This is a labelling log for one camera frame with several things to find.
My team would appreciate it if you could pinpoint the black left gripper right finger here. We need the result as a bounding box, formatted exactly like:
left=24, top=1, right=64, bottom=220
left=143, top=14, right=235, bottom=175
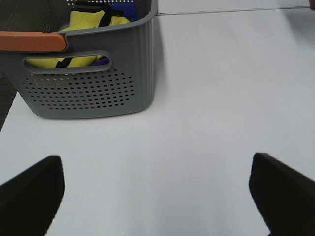
left=249, top=153, right=315, bottom=236

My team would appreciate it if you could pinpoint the grey perforated plastic basket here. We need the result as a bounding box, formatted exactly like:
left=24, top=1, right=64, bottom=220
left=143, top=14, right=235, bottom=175
left=0, top=0, right=158, bottom=119

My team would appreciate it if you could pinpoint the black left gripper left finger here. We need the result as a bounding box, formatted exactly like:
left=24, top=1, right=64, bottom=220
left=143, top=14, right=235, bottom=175
left=0, top=156, right=65, bottom=236

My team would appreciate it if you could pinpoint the yellow towel with black trim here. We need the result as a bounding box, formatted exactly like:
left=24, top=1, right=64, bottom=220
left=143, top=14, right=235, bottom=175
left=26, top=1, right=130, bottom=69

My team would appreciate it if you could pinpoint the blue purple towel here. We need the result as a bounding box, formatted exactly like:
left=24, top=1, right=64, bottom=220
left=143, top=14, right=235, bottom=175
left=94, top=2, right=138, bottom=67

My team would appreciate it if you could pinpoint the brown towel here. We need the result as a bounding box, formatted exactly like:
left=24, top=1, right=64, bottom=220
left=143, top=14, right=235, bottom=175
left=309, top=0, right=315, bottom=10

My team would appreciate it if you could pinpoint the orange basket handle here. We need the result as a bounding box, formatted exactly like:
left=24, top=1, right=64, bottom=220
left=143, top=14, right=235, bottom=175
left=0, top=31, right=66, bottom=52

